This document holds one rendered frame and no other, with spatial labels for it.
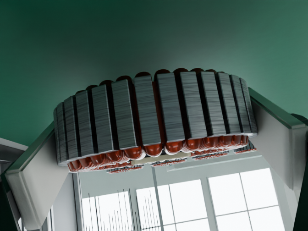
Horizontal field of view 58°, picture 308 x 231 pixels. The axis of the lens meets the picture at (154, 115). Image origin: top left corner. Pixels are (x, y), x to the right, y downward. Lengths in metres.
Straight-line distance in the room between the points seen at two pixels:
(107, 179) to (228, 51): 6.50
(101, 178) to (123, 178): 0.50
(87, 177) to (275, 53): 6.56
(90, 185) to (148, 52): 6.56
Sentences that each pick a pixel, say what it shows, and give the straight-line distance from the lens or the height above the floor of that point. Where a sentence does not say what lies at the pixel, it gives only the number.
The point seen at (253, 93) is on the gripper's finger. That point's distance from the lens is 0.17.
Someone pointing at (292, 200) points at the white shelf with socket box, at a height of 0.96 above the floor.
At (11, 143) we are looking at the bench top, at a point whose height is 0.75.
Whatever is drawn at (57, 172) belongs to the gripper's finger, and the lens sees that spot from 0.16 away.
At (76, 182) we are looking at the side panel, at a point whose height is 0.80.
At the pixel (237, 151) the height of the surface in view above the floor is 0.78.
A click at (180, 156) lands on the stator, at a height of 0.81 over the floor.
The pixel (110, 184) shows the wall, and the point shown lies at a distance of 6.64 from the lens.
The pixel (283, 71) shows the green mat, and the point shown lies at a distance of 0.27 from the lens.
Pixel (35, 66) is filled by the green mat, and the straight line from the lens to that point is 0.18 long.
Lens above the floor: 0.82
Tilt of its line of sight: 13 degrees down
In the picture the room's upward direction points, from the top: 171 degrees clockwise
